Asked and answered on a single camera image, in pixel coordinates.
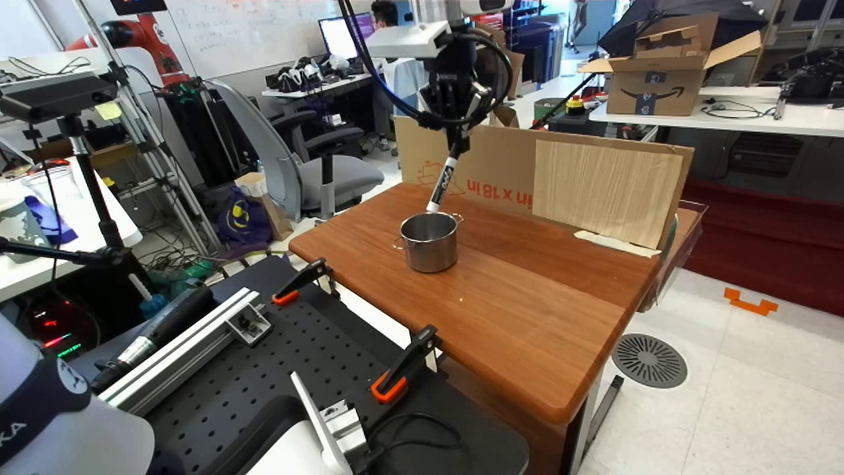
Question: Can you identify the light blue jacket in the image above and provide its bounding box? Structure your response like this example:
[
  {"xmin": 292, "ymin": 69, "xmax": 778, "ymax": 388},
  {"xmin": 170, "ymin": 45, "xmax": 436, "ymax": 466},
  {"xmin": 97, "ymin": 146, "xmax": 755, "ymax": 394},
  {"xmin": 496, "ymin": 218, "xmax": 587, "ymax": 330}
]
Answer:
[{"xmin": 385, "ymin": 55, "xmax": 439, "ymax": 121}]

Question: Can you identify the brown cardboard panel red print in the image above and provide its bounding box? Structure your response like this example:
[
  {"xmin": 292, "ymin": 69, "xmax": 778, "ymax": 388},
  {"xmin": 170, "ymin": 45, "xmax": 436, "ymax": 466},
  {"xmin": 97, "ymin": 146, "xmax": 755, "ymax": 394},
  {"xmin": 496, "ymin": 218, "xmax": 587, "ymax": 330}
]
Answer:
[{"xmin": 390, "ymin": 115, "xmax": 697, "ymax": 222}]

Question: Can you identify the round metal floor drain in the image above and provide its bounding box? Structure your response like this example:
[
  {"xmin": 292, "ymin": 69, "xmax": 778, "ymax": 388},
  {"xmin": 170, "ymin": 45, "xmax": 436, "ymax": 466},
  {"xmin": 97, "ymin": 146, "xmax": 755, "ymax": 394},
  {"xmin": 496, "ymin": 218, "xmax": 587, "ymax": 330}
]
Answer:
[{"xmin": 609, "ymin": 332, "xmax": 692, "ymax": 390}]

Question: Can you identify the blue cloth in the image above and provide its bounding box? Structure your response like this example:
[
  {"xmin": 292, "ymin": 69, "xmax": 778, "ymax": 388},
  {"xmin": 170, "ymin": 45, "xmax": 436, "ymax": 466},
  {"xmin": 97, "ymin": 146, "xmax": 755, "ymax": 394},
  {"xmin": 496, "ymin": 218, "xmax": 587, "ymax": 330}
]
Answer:
[{"xmin": 21, "ymin": 192, "xmax": 79, "ymax": 247}]

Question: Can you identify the white desk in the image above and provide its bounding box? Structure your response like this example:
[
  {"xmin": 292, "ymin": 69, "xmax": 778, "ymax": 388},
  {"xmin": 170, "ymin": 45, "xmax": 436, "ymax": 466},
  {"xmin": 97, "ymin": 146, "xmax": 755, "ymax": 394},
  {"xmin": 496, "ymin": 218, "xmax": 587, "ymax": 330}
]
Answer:
[{"xmin": 587, "ymin": 82, "xmax": 844, "ymax": 143}]

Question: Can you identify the purple backpack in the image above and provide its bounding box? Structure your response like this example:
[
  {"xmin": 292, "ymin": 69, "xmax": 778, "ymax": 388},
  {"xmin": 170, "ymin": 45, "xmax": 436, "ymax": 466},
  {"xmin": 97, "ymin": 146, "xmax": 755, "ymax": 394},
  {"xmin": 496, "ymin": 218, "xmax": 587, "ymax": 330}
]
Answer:
[{"xmin": 209, "ymin": 183, "xmax": 277, "ymax": 254}]

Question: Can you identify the silver metal bracket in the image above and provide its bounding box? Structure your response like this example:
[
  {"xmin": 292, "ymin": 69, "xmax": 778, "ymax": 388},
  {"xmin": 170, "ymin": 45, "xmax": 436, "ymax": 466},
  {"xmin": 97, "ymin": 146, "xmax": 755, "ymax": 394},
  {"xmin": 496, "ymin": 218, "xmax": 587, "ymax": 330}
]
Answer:
[{"xmin": 288, "ymin": 369, "xmax": 369, "ymax": 475}]

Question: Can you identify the open Amazon cardboard box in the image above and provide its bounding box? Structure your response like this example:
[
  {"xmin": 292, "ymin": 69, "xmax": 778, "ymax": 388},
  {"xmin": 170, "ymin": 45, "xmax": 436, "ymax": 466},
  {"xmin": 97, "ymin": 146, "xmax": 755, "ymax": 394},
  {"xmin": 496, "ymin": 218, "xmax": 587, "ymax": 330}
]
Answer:
[{"xmin": 576, "ymin": 10, "xmax": 765, "ymax": 118}]

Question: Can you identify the silver aluminium extrusion rail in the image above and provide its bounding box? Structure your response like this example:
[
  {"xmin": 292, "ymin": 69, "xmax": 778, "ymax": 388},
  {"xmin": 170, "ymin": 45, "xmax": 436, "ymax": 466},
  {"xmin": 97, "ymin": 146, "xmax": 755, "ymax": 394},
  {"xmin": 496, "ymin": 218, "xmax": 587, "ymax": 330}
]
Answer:
[{"xmin": 96, "ymin": 285, "xmax": 275, "ymax": 416}]

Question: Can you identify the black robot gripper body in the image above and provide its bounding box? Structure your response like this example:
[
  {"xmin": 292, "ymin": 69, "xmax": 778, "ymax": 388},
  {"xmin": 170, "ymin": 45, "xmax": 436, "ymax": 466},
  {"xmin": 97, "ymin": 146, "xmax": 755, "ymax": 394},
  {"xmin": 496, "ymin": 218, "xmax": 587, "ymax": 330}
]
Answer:
[{"xmin": 426, "ymin": 37, "xmax": 485, "ymax": 135}]

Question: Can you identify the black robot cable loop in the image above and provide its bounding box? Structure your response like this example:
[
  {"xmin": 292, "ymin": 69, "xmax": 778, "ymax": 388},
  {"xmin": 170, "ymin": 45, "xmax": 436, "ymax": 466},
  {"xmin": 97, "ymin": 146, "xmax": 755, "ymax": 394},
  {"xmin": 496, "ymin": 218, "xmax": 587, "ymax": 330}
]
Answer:
[{"xmin": 335, "ymin": 0, "xmax": 517, "ymax": 136}]

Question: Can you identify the seated person in white shirt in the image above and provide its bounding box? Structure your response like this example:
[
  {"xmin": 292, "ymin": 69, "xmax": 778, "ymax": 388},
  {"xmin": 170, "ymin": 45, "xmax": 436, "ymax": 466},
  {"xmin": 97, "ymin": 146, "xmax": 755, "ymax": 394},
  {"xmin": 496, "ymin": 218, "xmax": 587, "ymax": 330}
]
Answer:
[{"xmin": 369, "ymin": 0, "xmax": 401, "ymax": 29}]

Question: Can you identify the computer monitor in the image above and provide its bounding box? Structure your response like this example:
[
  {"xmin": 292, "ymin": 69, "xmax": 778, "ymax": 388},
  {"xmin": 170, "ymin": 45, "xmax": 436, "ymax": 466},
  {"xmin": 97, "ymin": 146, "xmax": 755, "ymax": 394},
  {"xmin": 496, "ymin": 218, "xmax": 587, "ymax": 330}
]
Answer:
[{"xmin": 317, "ymin": 15, "xmax": 365, "ymax": 64}]

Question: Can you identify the light wooden board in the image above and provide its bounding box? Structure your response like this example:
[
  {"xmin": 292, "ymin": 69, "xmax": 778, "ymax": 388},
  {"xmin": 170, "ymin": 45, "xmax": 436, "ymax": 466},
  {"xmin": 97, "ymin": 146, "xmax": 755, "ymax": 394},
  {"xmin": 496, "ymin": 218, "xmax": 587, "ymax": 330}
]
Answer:
[{"xmin": 531, "ymin": 136, "xmax": 687, "ymax": 250}]

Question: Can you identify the black bag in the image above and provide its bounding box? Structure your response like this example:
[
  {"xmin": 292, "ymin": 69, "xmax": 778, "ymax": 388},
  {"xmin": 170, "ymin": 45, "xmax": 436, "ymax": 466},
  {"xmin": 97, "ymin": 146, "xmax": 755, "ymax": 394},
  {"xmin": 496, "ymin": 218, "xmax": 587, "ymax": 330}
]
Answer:
[{"xmin": 775, "ymin": 47, "xmax": 844, "ymax": 109}]

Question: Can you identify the black camera tripod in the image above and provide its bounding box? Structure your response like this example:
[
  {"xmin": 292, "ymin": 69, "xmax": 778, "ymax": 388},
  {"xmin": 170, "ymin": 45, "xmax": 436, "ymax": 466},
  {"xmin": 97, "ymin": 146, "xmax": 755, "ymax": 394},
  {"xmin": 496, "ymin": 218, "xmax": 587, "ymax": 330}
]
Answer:
[{"xmin": 0, "ymin": 114, "xmax": 163, "ymax": 312}]

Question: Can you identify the black and white marker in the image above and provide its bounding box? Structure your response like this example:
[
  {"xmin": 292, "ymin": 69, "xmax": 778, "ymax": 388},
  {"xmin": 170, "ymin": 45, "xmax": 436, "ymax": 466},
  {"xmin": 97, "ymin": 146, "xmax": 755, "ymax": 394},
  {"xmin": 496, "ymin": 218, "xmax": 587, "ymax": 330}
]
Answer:
[{"xmin": 426, "ymin": 152, "xmax": 463, "ymax": 216}]

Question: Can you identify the whiteboard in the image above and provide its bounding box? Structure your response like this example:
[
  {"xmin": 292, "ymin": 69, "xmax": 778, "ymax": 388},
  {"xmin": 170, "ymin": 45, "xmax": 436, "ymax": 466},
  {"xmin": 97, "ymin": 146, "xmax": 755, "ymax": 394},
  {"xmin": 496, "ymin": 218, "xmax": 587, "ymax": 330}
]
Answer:
[{"xmin": 162, "ymin": 0, "xmax": 353, "ymax": 78}]

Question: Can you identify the grey office chair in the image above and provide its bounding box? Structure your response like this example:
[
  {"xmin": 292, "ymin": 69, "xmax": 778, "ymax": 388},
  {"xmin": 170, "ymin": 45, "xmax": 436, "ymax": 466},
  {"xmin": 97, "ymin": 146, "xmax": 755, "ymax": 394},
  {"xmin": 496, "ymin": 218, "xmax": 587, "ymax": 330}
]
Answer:
[{"xmin": 205, "ymin": 76, "xmax": 389, "ymax": 222}]

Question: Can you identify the small grey metal pot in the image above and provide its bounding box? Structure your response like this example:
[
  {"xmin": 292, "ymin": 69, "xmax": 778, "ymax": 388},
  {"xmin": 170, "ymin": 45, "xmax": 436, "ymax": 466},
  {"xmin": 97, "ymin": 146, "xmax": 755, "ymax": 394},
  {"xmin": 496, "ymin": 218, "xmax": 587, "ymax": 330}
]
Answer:
[{"xmin": 397, "ymin": 208, "xmax": 466, "ymax": 278}]

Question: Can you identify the black cylinder with white tip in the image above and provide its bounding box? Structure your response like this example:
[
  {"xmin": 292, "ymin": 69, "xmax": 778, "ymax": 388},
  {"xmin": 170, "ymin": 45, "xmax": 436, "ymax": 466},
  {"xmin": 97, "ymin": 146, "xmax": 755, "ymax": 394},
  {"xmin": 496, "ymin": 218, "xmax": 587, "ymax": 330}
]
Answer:
[{"xmin": 88, "ymin": 285, "xmax": 220, "ymax": 394}]

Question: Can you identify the white side table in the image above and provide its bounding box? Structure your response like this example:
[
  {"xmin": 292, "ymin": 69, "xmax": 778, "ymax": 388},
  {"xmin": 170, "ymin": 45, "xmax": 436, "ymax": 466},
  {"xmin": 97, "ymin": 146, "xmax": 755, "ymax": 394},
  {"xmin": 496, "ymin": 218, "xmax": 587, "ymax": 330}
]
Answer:
[{"xmin": 0, "ymin": 156, "xmax": 145, "ymax": 304}]

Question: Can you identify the black cable on breadboard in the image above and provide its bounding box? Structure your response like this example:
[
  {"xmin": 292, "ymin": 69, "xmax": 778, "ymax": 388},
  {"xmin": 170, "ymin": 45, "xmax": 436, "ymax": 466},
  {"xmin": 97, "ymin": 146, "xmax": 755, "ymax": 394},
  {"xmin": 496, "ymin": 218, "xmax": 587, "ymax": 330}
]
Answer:
[{"xmin": 361, "ymin": 406, "xmax": 470, "ymax": 470}]

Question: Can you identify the grey metal table leg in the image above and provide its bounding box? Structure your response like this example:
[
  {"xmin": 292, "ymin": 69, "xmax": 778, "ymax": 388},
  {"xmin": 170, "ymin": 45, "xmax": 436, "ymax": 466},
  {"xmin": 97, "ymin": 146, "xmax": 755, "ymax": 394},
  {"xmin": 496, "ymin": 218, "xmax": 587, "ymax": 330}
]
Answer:
[{"xmin": 576, "ymin": 373, "xmax": 629, "ymax": 475}]

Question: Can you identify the brown wooden table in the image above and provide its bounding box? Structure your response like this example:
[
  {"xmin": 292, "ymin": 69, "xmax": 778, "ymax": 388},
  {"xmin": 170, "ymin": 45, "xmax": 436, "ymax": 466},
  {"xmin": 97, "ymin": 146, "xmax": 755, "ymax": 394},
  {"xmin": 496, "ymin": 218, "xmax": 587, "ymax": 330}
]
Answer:
[{"xmin": 288, "ymin": 180, "xmax": 710, "ymax": 475}]

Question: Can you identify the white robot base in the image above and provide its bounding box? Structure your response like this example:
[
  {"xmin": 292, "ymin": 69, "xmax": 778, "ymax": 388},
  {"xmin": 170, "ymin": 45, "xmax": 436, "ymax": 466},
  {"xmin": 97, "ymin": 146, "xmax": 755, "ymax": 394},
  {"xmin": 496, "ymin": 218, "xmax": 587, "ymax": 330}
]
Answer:
[{"xmin": 242, "ymin": 416, "xmax": 356, "ymax": 475}]

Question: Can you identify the white and navy cap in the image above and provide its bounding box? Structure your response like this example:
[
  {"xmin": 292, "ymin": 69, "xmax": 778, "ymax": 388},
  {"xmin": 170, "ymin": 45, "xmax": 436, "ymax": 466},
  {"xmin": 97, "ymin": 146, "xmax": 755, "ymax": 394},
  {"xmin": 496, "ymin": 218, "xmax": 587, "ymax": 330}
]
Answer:
[{"xmin": 0, "ymin": 314, "xmax": 159, "ymax": 475}]

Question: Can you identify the black perforated breadboard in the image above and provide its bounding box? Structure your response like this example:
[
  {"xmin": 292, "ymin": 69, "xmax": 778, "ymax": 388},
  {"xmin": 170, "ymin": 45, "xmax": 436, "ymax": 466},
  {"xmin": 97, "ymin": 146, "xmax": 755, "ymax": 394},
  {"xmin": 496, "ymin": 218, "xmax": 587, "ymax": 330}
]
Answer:
[{"xmin": 68, "ymin": 254, "xmax": 534, "ymax": 475}]

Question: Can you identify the black orange bar clamp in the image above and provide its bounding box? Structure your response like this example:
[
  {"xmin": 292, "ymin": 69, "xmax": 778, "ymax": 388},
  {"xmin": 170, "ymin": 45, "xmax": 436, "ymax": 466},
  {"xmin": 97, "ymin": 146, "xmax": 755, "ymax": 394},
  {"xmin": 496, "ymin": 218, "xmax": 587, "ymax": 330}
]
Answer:
[
  {"xmin": 269, "ymin": 256, "xmax": 339, "ymax": 312},
  {"xmin": 368, "ymin": 325, "xmax": 447, "ymax": 406}
]

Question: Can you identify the dark blue suitcase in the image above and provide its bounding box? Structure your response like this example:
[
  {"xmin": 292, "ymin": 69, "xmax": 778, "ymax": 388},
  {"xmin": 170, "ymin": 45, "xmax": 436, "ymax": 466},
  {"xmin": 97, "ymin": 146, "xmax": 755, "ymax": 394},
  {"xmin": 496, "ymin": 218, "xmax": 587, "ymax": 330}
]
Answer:
[{"xmin": 510, "ymin": 10, "xmax": 565, "ymax": 88}]

